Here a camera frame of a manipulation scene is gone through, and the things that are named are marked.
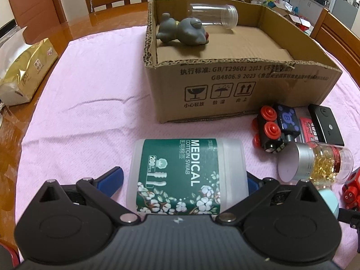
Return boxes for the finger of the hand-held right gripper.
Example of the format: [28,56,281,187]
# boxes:
[338,207,360,232]

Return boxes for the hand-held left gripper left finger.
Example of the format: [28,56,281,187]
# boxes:
[39,166,142,226]

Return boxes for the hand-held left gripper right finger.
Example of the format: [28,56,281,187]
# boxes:
[215,171,321,227]

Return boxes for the red toy vehicle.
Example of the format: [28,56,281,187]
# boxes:
[342,167,360,210]

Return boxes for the black toy truck red wheels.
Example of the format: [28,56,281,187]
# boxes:
[252,104,301,154]

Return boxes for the capsule bottle silver cap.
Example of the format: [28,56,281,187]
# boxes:
[277,142,354,187]

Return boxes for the cotton swab container green label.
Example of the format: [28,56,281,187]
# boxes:
[128,138,251,216]

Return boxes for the red card pack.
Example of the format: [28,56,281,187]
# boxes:
[298,117,320,144]

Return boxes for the black case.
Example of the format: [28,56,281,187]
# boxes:
[307,104,345,147]

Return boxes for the cardboard box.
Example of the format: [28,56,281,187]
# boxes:
[143,0,343,124]

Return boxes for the light blue round object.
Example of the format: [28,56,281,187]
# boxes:
[318,188,339,217]

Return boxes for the pink cloth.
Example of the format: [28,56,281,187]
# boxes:
[18,24,360,262]

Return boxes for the gold tissue pack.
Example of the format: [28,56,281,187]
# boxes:
[0,37,58,106]

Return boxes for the grey toy figure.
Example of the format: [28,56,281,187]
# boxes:
[156,13,210,46]

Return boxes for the clear jar black lid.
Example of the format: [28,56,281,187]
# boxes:
[0,19,29,48]

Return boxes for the clear plastic jar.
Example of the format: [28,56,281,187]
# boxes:
[189,3,238,30]

